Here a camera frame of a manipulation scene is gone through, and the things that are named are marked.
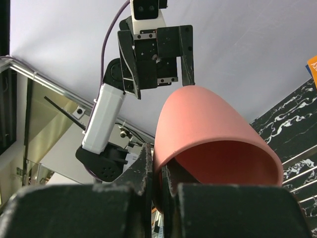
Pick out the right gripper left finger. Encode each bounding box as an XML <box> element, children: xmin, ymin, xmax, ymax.
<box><xmin>0</xmin><ymin>143</ymin><xmax>153</xmax><ymax>238</ymax></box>

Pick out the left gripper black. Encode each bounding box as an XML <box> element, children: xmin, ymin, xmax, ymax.
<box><xmin>117</xmin><ymin>25</ymin><xmax>195</xmax><ymax>100</ymax></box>

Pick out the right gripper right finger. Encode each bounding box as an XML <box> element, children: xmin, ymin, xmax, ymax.
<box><xmin>161</xmin><ymin>166</ymin><xmax>312</xmax><ymax>238</ymax></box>

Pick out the metal wire dish rack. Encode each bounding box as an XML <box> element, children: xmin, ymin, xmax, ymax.
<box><xmin>282</xmin><ymin>146</ymin><xmax>317</xmax><ymax>209</ymax></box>

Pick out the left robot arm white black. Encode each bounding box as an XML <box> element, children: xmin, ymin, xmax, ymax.
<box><xmin>75</xmin><ymin>25</ymin><xmax>195</xmax><ymax>182</ymax></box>

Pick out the orange treehouse book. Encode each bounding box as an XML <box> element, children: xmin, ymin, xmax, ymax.
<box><xmin>307</xmin><ymin>56</ymin><xmax>317</xmax><ymax>87</ymax></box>

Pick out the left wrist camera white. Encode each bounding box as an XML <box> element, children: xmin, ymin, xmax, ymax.
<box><xmin>130</xmin><ymin>0</ymin><xmax>167</xmax><ymax>35</ymax></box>

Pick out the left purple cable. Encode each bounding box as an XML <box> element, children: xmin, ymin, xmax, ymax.
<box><xmin>88</xmin><ymin>0</ymin><xmax>132</xmax><ymax>181</ymax></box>

